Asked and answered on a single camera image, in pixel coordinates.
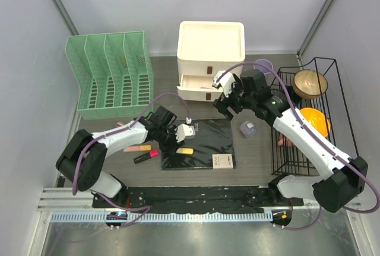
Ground clear paperclip jar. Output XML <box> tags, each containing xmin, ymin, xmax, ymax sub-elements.
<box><xmin>239</xmin><ymin>121</ymin><xmax>257</xmax><ymax>138</ymax></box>

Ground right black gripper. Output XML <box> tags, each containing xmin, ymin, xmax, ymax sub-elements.
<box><xmin>213</xmin><ymin>76</ymin><xmax>256</xmax><ymax>121</ymax></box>

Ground orange bowl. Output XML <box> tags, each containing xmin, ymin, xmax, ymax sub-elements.
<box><xmin>300</xmin><ymin>108</ymin><xmax>331</xmax><ymax>138</ymax></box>

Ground purple cup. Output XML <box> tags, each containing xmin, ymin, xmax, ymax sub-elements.
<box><xmin>254</xmin><ymin>59</ymin><xmax>274</xmax><ymax>76</ymax></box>

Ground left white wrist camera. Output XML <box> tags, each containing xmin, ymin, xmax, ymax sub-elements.
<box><xmin>175</xmin><ymin>117</ymin><xmax>196</xmax><ymax>143</ymax></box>

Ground white eraser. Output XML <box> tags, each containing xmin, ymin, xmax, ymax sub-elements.
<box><xmin>212</xmin><ymin>154</ymin><xmax>234</xmax><ymax>169</ymax></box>

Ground pink cup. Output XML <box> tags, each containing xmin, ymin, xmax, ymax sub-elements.
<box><xmin>277</xmin><ymin>134</ymin><xmax>294</xmax><ymax>147</ymax></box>

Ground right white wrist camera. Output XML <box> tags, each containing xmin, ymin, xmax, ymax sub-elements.
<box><xmin>212</xmin><ymin>71</ymin><xmax>236</xmax><ymax>97</ymax></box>

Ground green file organizer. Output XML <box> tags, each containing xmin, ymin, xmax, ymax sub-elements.
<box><xmin>65</xmin><ymin>31</ymin><xmax>154</xmax><ymax>120</ymax></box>

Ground white cable duct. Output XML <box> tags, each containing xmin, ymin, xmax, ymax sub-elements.
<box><xmin>50</xmin><ymin>210</ymin><xmax>273</xmax><ymax>223</ymax></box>

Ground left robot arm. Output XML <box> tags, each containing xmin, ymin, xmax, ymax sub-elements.
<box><xmin>56</xmin><ymin>106</ymin><xmax>194</xmax><ymax>208</ymax></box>

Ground black pink highlighter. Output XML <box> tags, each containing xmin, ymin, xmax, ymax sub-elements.
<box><xmin>134</xmin><ymin>150</ymin><xmax>159</xmax><ymax>164</ymax></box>

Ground wooden bowl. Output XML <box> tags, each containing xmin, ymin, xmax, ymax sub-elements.
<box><xmin>292</xmin><ymin>69</ymin><xmax>328</xmax><ymax>100</ymax></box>

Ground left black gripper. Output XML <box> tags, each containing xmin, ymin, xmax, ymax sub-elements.
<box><xmin>156</xmin><ymin>125</ymin><xmax>184</xmax><ymax>154</ymax></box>

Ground orange highlighter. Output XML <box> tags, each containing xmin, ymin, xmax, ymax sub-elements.
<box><xmin>123</xmin><ymin>145</ymin><xmax>152</xmax><ymax>152</ymax></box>

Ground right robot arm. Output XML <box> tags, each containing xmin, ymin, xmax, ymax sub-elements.
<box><xmin>213</xmin><ymin>71</ymin><xmax>368</xmax><ymax>213</ymax></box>

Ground yellow highlighter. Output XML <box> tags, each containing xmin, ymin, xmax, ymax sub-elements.
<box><xmin>176</xmin><ymin>147</ymin><xmax>194</xmax><ymax>155</ymax></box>

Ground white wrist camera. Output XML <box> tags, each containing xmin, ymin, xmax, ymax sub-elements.
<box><xmin>175</xmin><ymin>117</ymin><xmax>196</xmax><ymax>143</ymax></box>
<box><xmin>212</xmin><ymin>71</ymin><xmax>236</xmax><ymax>97</ymax></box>

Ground black notebook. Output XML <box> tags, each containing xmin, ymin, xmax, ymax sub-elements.
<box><xmin>161</xmin><ymin>119</ymin><xmax>236</xmax><ymax>170</ymax></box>

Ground white drawer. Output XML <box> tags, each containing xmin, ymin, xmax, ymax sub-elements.
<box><xmin>177</xmin><ymin>75</ymin><xmax>222</xmax><ymax>102</ymax></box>
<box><xmin>177</xmin><ymin>58</ymin><xmax>244</xmax><ymax>77</ymax></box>

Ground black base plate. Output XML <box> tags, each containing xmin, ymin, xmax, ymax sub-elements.
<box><xmin>112</xmin><ymin>186</ymin><xmax>304</xmax><ymax>214</ymax></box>

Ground black wire rack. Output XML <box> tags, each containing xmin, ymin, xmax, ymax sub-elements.
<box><xmin>271</xmin><ymin>57</ymin><xmax>359</xmax><ymax>176</ymax></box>

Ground white drawer cabinet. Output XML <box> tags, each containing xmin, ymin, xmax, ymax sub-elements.
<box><xmin>176</xmin><ymin>20</ymin><xmax>246</xmax><ymax>102</ymax></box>

